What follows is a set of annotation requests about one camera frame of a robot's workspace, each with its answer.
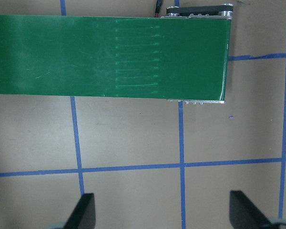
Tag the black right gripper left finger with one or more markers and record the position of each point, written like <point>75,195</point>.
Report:
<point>84,214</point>

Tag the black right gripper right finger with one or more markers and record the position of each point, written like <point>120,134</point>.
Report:
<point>243,214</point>

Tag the green conveyor belt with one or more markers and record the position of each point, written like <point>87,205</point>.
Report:
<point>181,56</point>

